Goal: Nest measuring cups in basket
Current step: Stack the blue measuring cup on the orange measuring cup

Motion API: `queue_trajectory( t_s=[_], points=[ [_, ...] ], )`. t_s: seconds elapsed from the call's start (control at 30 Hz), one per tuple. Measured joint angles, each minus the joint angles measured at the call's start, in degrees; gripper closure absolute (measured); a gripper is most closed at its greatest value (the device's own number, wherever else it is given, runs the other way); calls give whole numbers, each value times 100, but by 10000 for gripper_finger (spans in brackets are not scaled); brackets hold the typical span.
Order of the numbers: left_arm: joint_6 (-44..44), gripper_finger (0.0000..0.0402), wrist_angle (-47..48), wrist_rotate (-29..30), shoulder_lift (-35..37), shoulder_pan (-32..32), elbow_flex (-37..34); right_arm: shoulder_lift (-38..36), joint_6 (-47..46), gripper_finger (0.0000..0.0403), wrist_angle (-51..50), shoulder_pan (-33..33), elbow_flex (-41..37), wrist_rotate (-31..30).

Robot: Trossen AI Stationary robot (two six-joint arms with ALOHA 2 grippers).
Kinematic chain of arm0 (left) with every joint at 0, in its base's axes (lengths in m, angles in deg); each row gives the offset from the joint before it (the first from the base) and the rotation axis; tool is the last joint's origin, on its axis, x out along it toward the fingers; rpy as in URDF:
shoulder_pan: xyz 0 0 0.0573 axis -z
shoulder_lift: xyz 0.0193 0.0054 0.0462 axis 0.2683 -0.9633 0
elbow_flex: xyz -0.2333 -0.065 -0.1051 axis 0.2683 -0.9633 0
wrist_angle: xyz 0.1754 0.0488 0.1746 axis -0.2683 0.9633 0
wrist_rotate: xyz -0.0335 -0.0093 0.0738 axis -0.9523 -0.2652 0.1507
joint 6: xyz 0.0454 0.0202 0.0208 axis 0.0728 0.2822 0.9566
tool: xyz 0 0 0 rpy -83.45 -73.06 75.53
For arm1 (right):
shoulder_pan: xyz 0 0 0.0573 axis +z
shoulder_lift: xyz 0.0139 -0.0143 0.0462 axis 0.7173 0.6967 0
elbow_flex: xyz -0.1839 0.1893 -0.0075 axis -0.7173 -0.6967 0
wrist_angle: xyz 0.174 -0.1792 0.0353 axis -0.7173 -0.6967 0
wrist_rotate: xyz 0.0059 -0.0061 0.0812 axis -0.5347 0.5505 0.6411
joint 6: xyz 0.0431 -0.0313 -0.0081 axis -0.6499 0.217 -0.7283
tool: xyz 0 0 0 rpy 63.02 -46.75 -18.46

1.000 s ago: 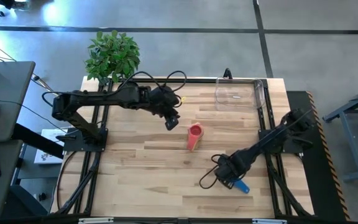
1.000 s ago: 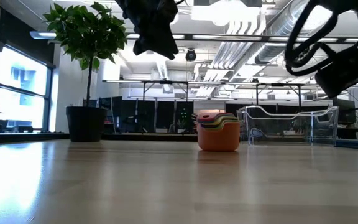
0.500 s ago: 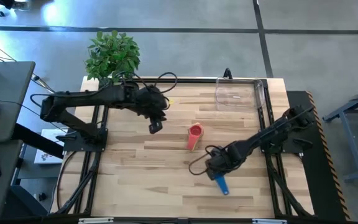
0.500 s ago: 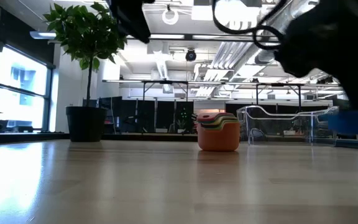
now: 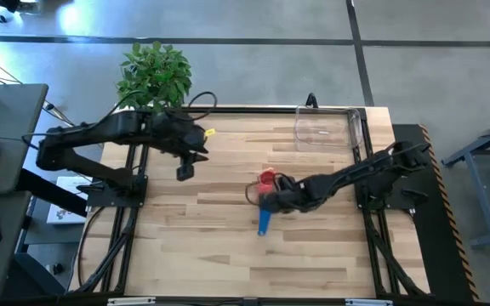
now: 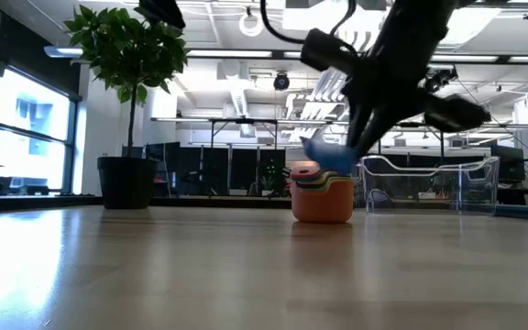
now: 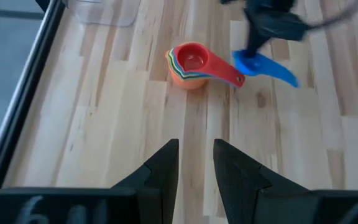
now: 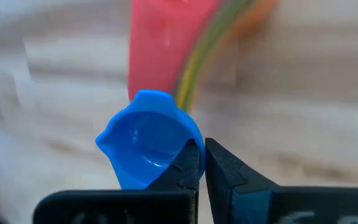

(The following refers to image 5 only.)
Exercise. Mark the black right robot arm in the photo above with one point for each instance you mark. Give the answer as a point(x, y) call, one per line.
point(355, 174)

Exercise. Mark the yellow tag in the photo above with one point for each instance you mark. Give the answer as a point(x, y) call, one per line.
point(209, 132)

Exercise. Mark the green leafy plant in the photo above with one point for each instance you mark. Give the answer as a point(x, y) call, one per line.
point(155, 72)

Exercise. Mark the red measuring cup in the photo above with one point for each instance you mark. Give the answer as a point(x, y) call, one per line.
point(266, 176)

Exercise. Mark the white printed box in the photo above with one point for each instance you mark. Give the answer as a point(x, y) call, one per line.
point(64, 214)

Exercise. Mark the black desk caster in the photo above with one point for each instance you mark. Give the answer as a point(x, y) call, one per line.
point(58, 268)

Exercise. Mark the black hazard-striped floor mat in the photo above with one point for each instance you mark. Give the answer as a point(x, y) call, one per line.
point(432, 255)

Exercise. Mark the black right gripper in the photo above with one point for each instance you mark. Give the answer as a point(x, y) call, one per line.
point(287, 195)

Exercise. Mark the white table bracket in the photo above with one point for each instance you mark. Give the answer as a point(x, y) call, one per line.
point(130, 301)
point(368, 302)

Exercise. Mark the dark blue measuring cup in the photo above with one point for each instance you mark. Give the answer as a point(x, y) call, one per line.
point(264, 221)

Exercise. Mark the blue-grey metal stand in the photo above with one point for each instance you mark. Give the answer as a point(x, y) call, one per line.
point(486, 212)

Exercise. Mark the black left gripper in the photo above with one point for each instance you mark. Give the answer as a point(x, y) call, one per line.
point(177, 132)

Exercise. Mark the black aluminium table frame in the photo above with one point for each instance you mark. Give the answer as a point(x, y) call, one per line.
point(270, 109)

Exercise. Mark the clear plastic basket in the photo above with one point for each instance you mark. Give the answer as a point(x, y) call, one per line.
point(326, 127)

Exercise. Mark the black clamp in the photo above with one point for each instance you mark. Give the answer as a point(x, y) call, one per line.
point(311, 101)

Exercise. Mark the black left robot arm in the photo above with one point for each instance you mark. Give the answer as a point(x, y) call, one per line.
point(100, 127)

